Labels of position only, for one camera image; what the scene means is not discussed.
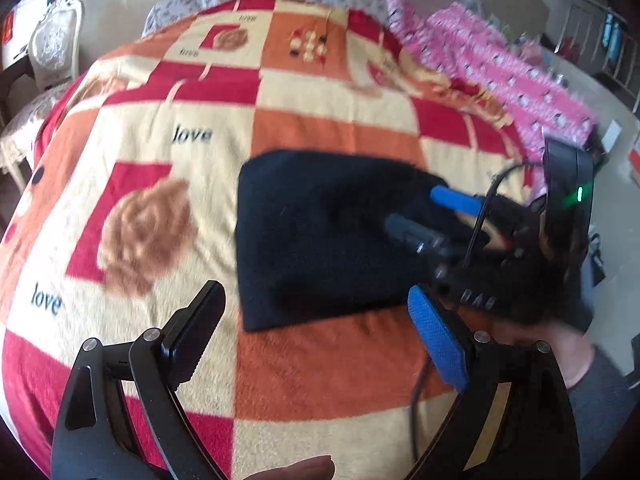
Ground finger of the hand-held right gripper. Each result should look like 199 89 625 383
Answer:
430 186 489 217
384 212 454 257

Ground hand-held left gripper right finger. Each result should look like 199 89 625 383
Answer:
405 285 581 480

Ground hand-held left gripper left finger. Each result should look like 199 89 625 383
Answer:
52 280 231 480

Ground black pants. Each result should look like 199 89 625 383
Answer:
235 150 493 333

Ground person's right forearm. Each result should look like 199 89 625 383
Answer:
517 321 640 480

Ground person's left hand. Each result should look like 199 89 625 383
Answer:
248 455 336 480

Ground orange red checkered printed blanket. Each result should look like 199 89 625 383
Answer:
0 0 601 480

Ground pink penguin print quilt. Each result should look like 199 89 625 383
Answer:
382 0 601 196

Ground metal railing rack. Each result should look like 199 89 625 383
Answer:
560 0 640 107

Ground white ornate chair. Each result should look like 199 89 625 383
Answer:
27 0 86 92
0 82 77 192

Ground dark wooden desk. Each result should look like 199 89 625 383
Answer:
0 55 38 131

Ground black cable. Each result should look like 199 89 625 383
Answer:
409 357 437 472
462 161 532 269

